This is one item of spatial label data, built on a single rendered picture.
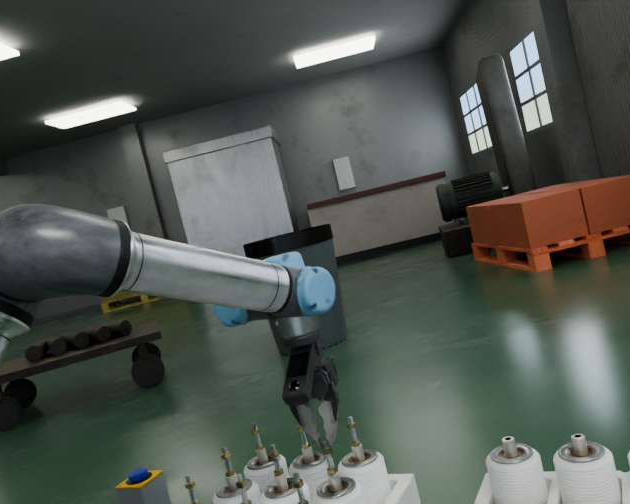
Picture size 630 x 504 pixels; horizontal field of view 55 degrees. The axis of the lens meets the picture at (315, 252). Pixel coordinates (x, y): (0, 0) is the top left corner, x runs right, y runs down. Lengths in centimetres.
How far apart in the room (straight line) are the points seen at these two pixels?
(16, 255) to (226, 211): 884
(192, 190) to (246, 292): 882
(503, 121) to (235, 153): 440
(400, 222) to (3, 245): 778
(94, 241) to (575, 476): 85
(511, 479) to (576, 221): 354
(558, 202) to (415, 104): 687
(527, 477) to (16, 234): 90
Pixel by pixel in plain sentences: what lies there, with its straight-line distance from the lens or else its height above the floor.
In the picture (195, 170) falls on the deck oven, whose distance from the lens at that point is 966.
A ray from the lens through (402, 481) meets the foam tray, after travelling 135.
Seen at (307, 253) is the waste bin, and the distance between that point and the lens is 336.
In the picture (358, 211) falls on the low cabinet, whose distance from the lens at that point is 834.
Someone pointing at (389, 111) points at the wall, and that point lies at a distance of 1107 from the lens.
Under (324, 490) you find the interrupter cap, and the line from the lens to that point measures 121.
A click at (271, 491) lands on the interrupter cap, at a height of 25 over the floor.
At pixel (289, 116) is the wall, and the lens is 1107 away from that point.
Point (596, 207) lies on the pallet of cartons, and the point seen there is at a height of 34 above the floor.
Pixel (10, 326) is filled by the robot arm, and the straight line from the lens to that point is 83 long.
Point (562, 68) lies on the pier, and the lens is 604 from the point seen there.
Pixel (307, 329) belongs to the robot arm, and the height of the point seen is 56.
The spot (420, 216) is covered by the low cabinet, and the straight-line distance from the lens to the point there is 840.
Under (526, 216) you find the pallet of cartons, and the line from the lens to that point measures 444.
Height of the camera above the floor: 76
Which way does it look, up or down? 4 degrees down
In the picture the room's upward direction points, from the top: 14 degrees counter-clockwise
